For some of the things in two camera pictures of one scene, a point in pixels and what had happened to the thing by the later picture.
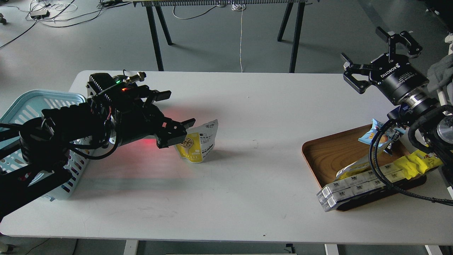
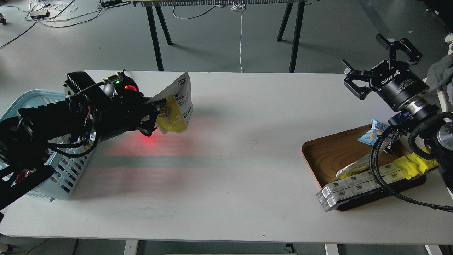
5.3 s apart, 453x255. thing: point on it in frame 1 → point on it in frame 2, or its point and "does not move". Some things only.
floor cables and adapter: (39, 10) does not move
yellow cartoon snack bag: (417, 162) does not move
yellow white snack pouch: (199, 142) → (174, 116)
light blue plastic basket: (29, 105) does not move
